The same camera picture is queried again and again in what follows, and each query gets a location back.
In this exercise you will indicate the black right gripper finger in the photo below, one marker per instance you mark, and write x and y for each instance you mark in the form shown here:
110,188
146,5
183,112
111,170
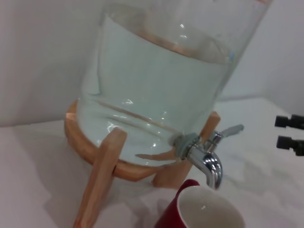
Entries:
288,142
288,121

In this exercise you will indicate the red ceramic cup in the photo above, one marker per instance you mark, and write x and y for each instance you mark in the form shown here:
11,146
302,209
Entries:
171,211

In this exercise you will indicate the chrome faucet tap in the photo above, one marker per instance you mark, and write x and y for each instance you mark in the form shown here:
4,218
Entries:
209,161

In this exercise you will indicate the glass water dispenser jar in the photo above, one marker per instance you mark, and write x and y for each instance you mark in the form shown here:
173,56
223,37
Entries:
154,83

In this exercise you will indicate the wooden dispenser stand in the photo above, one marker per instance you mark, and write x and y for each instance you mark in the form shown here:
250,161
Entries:
99,180

